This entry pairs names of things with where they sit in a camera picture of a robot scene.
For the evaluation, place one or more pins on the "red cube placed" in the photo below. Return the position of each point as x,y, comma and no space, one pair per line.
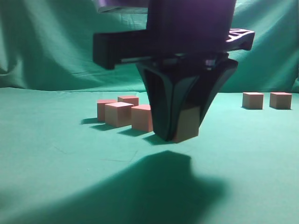
118,114
101,108

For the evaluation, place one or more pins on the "green cloth backdrop and cover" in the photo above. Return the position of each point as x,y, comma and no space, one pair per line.
59,165

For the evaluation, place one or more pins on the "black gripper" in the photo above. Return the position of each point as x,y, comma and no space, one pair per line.
177,27

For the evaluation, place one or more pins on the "red cube column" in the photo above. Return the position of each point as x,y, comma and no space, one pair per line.
280,100
252,100
188,123

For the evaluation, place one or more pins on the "red cube back row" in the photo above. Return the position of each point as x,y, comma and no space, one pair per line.
129,99

